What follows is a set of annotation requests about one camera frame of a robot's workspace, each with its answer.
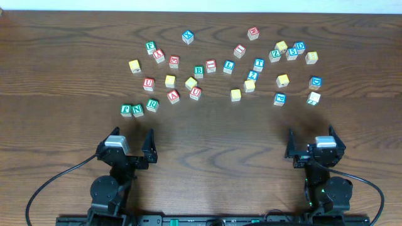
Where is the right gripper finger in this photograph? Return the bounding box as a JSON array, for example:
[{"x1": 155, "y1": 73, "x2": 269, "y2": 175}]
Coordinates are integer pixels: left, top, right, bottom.
[
  {"x1": 329, "y1": 126, "x2": 343, "y2": 145},
  {"x1": 284, "y1": 129, "x2": 296, "y2": 158}
]

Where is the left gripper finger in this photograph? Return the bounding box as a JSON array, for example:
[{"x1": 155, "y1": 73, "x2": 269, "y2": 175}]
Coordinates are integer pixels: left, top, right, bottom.
[
  {"x1": 141, "y1": 129, "x2": 158, "y2": 163},
  {"x1": 107, "y1": 127, "x2": 120, "y2": 140}
]

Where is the green R block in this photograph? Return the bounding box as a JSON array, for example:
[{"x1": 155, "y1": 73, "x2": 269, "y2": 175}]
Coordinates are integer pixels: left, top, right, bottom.
[{"x1": 146, "y1": 99, "x2": 159, "y2": 112}]

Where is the yellow o block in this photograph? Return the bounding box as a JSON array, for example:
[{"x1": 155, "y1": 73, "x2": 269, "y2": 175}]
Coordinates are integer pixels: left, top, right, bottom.
[
  {"x1": 165, "y1": 75, "x2": 175, "y2": 89},
  {"x1": 231, "y1": 89, "x2": 241, "y2": 102}
]

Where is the green B block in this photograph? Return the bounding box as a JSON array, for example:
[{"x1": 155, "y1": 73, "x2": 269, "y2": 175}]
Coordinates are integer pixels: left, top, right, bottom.
[{"x1": 194, "y1": 65, "x2": 204, "y2": 78}]

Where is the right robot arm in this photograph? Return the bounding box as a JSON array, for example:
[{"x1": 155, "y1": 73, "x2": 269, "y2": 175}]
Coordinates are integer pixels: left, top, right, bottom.
[{"x1": 285, "y1": 127, "x2": 353, "y2": 225}]

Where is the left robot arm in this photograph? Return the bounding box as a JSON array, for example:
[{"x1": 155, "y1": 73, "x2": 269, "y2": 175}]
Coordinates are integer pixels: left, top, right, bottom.
[{"x1": 86, "y1": 127, "x2": 158, "y2": 225}]

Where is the green J block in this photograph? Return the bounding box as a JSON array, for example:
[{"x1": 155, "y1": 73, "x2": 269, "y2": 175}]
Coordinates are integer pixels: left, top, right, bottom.
[{"x1": 121, "y1": 104, "x2": 132, "y2": 117}]

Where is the green N block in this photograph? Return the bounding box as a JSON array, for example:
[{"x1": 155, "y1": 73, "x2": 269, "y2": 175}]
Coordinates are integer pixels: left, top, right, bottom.
[{"x1": 131, "y1": 104, "x2": 144, "y2": 117}]

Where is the blue P block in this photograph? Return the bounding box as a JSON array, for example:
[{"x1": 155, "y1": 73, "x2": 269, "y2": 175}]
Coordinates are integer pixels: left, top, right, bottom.
[{"x1": 273, "y1": 93, "x2": 286, "y2": 106}]

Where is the green 7 block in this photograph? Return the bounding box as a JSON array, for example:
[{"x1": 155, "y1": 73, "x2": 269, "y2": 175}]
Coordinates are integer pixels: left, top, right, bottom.
[{"x1": 307, "y1": 92, "x2": 321, "y2": 105}]

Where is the red A block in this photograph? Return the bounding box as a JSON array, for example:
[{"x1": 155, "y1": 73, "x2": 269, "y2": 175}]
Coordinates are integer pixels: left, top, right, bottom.
[{"x1": 167, "y1": 90, "x2": 180, "y2": 104}]

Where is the red U block left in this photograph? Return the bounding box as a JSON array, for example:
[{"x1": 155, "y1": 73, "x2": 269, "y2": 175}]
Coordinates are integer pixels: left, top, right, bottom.
[{"x1": 143, "y1": 78, "x2": 155, "y2": 92}]

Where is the red u block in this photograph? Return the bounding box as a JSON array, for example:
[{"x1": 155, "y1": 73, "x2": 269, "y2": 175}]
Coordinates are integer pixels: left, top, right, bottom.
[
  {"x1": 143, "y1": 78, "x2": 155, "y2": 92},
  {"x1": 190, "y1": 87, "x2": 202, "y2": 100}
]

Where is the blue D block right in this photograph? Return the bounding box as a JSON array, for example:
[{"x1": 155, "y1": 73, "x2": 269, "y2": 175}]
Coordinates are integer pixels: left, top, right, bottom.
[{"x1": 308, "y1": 77, "x2": 322, "y2": 90}]

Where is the blue d block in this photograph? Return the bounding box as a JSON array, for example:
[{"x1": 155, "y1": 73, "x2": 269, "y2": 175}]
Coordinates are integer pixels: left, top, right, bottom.
[
  {"x1": 308, "y1": 77, "x2": 322, "y2": 90},
  {"x1": 293, "y1": 41, "x2": 306, "y2": 55}
]

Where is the yellow block far left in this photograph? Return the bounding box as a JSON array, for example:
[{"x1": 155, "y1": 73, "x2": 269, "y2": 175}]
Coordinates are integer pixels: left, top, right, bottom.
[{"x1": 129, "y1": 60, "x2": 141, "y2": 73}]

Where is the yellow K block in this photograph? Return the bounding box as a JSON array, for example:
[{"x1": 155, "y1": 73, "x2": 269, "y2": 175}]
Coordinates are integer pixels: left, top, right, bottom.
[{"x1": 276, "y1": 74, "x2": 290, "y2": 88}]

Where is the red U block centre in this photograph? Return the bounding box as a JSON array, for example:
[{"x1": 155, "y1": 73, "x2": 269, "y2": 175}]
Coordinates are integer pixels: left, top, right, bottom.
[{"x1": 190, "y1": 87, "x2": 202, "y2": 100}]

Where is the yellow S block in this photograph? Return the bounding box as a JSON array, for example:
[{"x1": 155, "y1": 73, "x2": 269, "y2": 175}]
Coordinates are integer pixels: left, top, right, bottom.
[{"x1": 244, "y1": 80, "x2": 256, "y2": 93}]

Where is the yellow tilted block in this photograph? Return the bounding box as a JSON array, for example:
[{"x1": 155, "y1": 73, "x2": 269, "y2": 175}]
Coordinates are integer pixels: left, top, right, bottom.
[{"x1": 185, "y1": 77, "x2": 198, "y2": 90}]

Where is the blue 2 block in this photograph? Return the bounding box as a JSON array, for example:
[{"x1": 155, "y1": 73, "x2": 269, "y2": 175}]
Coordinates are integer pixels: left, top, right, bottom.
[{"x1": 247, "y1": 70, "x2": 259, "y2": 82}]

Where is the yellow B block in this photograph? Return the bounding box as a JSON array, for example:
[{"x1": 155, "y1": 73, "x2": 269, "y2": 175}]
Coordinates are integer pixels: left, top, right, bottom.
[{"x1": 305, "y1": 51, "x2": 318, "y2": 65}]

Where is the red E block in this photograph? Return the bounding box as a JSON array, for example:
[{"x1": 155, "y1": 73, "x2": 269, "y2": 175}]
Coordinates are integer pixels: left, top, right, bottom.
[{"x1": 169, "y1": 55, "x2": 180, "y2": 68}]

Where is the blue T block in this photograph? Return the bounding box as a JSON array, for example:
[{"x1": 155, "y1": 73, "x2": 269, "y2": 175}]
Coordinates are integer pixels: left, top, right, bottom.
[{"x1": 253, "y1": 58, "x2": 265, "y2": 72}]

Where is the green F block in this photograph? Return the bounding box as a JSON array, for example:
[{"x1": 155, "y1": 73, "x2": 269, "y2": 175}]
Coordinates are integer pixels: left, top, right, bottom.
[{"x1": 145, "y1": 41, "x2": 156, "y2": 55}]

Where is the green Z block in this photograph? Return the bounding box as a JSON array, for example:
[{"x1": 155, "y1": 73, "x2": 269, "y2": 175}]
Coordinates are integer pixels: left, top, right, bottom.
[{"x1": 269, "y1": 50, "x2": 281, "y2": 63}]

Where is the blue 5 block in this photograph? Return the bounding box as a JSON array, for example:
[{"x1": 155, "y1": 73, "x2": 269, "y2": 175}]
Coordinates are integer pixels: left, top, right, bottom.
[{"x1": 286, "y1": 48, "x2": 298, "y2": 61}]

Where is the blue D block upper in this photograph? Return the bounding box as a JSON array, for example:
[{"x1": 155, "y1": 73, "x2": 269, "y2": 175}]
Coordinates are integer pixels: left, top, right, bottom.
[{"x1": 293, "y1": 41, "x2": 306, "y2": 55}]

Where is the blue L block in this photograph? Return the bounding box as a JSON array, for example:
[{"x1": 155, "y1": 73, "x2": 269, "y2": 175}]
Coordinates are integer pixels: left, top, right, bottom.
[{"x1": 223, "y1": 60, "x2": 235, "y2": 74}]

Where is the yellow block with picture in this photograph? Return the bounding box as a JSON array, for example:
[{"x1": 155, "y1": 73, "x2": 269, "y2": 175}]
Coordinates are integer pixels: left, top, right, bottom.
[{"x1": 275, "y1": 41, "x2": 288, "y2": 54}]

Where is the red I block centre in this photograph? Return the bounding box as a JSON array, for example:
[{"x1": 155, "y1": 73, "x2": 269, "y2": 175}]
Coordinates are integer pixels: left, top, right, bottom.
[{"x1": 206, "y1": 60, "x2": 217, "y2": 73}]

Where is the red i block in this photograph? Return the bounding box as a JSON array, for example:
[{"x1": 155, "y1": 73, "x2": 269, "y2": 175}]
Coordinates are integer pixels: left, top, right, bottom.
[
  {"x1": 234, "y1": 44, "x2": 246, "y2": 58},
  {"x1": 206, "y1": 60, "x2": 217, "y2": 73}
]

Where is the red I block upper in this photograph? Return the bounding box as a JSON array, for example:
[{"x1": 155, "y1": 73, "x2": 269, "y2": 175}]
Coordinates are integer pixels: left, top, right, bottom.
[{"x1": 234, "y1": 44, "x2": 246, "y2": 58}]

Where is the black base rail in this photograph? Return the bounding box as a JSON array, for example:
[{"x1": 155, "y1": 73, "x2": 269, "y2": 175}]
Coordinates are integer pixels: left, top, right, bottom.
[{"x1": 55, "y1": 215, "x2": 370, "y2": 226}]

